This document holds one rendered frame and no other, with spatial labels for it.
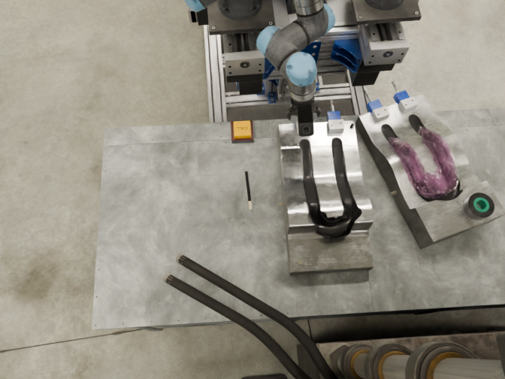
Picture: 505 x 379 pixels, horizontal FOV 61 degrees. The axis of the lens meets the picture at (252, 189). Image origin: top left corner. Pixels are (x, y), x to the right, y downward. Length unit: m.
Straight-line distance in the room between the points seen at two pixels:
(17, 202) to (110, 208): 1.15
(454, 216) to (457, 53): 1.72
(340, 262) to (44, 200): 1.70
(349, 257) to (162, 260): 0.60
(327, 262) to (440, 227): 0.37
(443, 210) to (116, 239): 1.06
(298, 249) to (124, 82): 1.73
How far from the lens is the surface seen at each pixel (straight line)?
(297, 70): 1.12
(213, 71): 2.43
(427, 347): 0.72
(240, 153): 1.55
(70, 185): 2.55
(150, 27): 2.97
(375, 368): 0.94
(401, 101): 1.64
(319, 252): 1.39
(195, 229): 1.46
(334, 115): 1.52
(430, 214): 1.46
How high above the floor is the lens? 2.20
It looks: 70 degrees down
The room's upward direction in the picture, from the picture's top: straight up
